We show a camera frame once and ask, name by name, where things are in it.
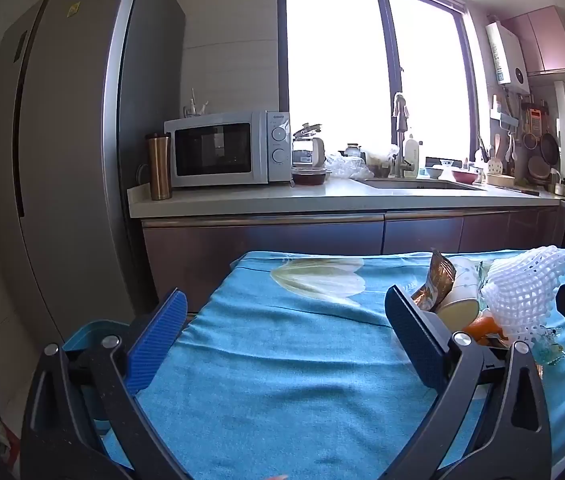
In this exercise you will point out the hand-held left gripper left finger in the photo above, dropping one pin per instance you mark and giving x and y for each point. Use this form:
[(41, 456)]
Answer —
[(162, 330)]

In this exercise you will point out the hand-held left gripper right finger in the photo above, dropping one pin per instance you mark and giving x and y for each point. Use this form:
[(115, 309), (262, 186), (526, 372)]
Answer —
[(412, 330)]

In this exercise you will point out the green clear plastic wrapper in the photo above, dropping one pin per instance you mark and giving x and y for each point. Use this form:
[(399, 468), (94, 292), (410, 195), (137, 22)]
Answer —
[(547, 351)]

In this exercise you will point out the brown snack wrapper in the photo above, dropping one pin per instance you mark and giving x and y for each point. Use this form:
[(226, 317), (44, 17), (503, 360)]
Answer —
[(437, 280)]

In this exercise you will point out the blue dotted paper cup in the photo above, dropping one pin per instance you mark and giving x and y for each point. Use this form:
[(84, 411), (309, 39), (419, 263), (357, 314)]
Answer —
[(462, 290)]

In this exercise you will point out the white foam fruit net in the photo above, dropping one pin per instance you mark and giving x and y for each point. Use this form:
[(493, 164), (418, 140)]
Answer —
[(517, 285)]

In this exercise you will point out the orange peel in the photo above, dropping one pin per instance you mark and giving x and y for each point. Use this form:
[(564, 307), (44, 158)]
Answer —
[(485, 327)]

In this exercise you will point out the blue plastic waste bin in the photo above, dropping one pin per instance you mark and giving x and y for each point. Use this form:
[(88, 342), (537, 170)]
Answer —
[(87, 335)]

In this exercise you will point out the small metal pot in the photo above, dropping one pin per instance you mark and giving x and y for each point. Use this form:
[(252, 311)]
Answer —
[(562, 187)]

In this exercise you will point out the stack of plates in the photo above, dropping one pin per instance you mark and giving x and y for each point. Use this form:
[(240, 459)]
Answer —
[(539, 170)]

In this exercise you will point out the hanging dark frying pan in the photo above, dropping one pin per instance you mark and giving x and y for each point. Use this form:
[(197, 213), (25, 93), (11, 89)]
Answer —
[(550, 149)]

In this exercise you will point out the pale yellow dish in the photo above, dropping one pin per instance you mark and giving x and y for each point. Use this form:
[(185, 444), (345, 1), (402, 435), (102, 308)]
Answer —
[(500, 179)]

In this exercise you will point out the blue floral tablecloth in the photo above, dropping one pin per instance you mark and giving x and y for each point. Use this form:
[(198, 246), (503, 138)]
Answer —
[(287, 360)]

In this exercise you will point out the brown kitchen counter cabinet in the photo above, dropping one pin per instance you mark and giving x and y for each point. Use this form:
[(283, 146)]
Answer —
[(262, 235)]

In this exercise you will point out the white slotted spatula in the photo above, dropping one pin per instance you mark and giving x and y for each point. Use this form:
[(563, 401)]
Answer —
[(495, 162)]

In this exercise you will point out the steel kitchen sink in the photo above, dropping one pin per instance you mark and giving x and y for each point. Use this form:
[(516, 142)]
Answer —
[(422, 185)]

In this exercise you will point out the red bowl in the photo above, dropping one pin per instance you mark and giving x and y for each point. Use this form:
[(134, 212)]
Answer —
[(465, 175)]

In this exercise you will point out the small white bowl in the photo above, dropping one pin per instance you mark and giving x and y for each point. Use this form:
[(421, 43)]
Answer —
[(433, 172)]

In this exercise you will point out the copper thermos tumbler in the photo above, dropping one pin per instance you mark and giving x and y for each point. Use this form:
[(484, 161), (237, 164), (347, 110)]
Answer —
[(159, 170)]

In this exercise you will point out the clear container with dark food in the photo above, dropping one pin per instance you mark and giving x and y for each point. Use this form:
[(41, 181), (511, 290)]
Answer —
[(378, 164)]

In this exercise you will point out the small glass dish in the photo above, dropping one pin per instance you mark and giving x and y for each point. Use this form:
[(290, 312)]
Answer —
[(446, 162)]

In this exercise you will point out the white soap bottle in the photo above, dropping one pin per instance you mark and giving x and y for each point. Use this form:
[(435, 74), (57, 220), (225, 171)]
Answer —
[(411, 157)]

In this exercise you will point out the clear plastic bag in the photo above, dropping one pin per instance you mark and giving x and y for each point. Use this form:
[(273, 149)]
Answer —
[(345, 166)]

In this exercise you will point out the dark red food container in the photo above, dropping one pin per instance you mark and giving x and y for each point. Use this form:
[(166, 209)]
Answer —
[(308, 177)]

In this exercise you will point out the white microwave oven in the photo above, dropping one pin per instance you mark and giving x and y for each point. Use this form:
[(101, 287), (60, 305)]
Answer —
[(212, 150)]

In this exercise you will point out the small dark jar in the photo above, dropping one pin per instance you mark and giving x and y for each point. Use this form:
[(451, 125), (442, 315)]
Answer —
[(353, 150)]

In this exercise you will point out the grey refrigerator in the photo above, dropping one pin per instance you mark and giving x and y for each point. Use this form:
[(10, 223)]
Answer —
[(72, 160)]

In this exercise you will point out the metal kitchen faucet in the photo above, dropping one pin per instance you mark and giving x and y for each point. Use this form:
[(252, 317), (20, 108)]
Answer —
[(400, 130)]

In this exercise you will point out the glass coffee pot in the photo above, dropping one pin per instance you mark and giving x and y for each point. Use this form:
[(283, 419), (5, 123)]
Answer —
[(307, 152)]

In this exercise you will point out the white water heater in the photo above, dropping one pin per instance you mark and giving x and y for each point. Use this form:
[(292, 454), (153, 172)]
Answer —
[(507, 57)]

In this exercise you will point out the small white ornament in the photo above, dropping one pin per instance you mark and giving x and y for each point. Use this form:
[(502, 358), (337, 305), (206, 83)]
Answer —
[(193, 109)]

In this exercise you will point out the kitchen window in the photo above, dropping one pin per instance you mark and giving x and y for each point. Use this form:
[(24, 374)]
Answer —
[(332, 60)]

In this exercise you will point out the grey wall rack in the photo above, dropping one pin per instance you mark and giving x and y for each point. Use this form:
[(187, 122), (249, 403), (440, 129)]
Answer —
[(503, 119)]

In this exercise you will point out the pink wall cabinet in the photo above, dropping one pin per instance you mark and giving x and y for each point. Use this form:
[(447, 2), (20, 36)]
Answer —
[(547, 40)]

